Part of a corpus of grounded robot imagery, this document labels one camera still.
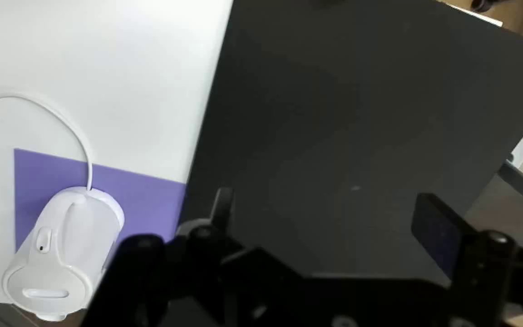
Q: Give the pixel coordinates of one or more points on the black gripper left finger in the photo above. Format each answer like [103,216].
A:
[152,283]

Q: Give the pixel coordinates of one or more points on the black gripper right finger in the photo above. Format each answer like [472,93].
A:
[485,273]

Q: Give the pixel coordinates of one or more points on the white electric kettle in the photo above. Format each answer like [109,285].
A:
[62,254]

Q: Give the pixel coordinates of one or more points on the purple rectangular mat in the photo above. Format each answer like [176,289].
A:
[140,193]

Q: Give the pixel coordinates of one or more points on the large black board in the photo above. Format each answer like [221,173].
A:
[358,109]

